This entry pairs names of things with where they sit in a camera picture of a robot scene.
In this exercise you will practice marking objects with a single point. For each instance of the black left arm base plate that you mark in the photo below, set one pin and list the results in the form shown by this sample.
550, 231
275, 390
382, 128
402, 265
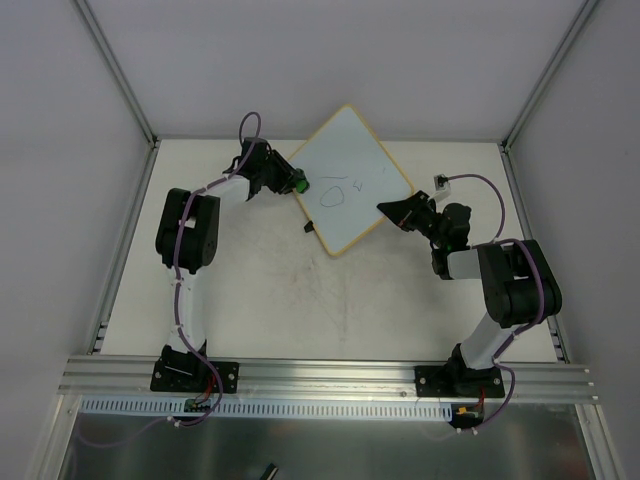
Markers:
194, 377

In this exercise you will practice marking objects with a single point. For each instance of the white board with yellow frame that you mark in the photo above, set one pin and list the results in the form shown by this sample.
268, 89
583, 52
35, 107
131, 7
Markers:
349, 172

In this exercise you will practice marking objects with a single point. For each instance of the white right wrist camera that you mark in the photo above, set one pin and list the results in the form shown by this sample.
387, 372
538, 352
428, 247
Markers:
442, 186

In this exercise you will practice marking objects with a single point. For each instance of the left aluminium frame post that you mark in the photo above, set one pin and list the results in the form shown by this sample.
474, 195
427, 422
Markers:
105, 50

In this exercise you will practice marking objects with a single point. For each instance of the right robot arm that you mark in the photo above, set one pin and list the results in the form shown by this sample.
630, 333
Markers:
518, 288

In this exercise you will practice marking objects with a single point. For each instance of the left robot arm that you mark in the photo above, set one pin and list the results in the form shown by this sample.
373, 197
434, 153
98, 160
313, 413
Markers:
187, 241

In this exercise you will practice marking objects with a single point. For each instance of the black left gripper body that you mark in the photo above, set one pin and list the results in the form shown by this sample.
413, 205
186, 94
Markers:
282, 172

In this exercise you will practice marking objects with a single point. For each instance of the aluminium frame post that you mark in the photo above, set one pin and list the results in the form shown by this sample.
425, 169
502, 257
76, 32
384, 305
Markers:
105, 50
563, 48

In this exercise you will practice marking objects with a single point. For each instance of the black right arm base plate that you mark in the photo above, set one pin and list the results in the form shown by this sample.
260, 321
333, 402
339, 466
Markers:
440, 381

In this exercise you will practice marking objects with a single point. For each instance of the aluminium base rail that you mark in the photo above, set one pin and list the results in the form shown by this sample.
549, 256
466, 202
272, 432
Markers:
324, 379

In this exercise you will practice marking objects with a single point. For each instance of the white slotted cable duct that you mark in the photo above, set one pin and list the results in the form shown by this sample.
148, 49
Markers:
263, 408

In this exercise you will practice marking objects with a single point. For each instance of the right aluminium frame post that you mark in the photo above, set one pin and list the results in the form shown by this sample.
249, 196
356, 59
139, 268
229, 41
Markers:
563, 48

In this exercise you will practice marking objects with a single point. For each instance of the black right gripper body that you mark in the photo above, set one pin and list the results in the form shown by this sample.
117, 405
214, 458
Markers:
411, 215

